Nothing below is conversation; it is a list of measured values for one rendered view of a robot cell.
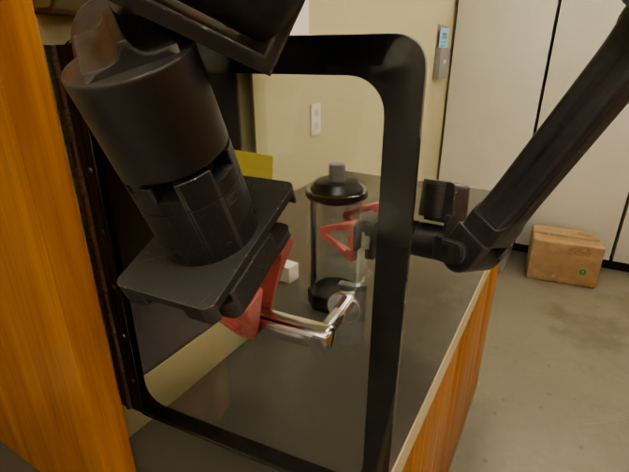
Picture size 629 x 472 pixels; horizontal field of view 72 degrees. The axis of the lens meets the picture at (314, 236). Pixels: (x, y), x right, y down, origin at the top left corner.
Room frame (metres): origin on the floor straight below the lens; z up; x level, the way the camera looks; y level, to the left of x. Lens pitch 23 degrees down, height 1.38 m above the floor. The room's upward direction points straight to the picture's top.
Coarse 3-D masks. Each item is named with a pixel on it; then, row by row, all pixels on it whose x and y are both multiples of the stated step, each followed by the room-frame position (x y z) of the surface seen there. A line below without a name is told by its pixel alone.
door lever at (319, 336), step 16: (336, 304) 0.28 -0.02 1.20; (352, 304) 0.28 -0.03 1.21; (272, 320) 0.26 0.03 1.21; (288, 320) 0.25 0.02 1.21; (304, 320) 0.25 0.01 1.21; (336, 320) 0.26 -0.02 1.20; (352, 320) 0.28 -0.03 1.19; (272, 336) 0.25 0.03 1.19; (288, 336) 0.25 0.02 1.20; (304, 336) 0.24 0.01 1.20; (320, 336) 0.24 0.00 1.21; (320, 352) 0.24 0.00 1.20
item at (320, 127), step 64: (320, 64) 0.29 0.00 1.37; (384, 64) 0.28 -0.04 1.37; (256, 128) 0.31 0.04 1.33; (320, 128) 0.29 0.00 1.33; (384, 128) 0.28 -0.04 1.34; (320, 192) 0.29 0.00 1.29; (384, 192) 0.27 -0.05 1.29; (128, 256) 0.38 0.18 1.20; (320, 256) 0.29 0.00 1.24; (384, 256) 0.27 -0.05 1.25; (128, 320) 0.38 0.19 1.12; (192, 320) 0.35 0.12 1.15; (320, 320) 0.29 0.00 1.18; (384, 320) 0.27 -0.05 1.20; (192, 384) 0.35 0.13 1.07; (256, 384) 0.32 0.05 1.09; (320, 384) 0.29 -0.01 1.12; (384, 384) 0.27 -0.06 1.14; (256, 448) 0.32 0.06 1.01; (320, 448) 0.29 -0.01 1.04; (384, 448) 0.27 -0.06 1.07
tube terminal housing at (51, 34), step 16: (32, 0) 0.40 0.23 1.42; (48, 16) 0.41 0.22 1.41; (64, 16) 0.42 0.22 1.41; (48, 32) 0.40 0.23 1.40; (64, 32) 0.42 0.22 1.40; (64, 144) 0.40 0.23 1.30; (96, 288) 0.40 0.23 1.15; (128, 416) 0.40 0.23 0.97; (144, 416) 0.42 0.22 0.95; (128, 432) 0.40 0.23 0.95
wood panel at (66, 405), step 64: (0, 0) 0.29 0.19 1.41; (0, 64) 0.28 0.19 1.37; (0, 128) 0.29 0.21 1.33; (0, 192) 0.30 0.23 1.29; (64, 192) 0.30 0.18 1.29; (0, 256) 0.32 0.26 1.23; (64, 256) 0.29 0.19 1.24; (0, 320) 0.34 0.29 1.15; (64, 320) 0.28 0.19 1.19; (0, 384) 0.36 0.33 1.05; (64, 384) 0.30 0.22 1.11; (64, 448) 0.31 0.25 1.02; (128, 448) 0.31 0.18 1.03
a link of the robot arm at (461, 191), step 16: (432, 192) 0.64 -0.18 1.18; (448, 192) 0.63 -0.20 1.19; (464, 192) 0.63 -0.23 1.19; (432, 208) 0.63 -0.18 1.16; (448, 208) 0.62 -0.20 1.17; (464, 208) 0.63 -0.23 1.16; (448, 224) 0.60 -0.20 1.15; (448, 240) 0.57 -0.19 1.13; (432, 256) 0.59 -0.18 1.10; (448, 256) 0.56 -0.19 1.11; (464, 256) 0.55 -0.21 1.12
